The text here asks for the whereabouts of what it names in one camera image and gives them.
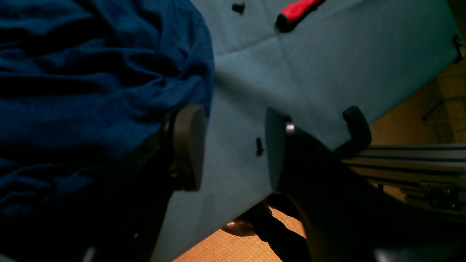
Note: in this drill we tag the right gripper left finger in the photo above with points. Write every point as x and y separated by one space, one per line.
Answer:
183 132

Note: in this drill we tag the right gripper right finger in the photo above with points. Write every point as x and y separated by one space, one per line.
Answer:
336 206

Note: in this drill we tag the dark blue t-shirt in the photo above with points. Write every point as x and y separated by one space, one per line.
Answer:
85 85

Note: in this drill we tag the small black screw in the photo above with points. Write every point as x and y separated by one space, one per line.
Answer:
239 7

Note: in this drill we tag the light blue table cloth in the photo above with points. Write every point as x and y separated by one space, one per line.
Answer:
366 53

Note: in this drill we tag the orange black utility knife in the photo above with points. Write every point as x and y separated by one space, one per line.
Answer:
295 12

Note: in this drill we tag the aluminium frame rail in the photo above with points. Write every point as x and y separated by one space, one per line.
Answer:
431 177

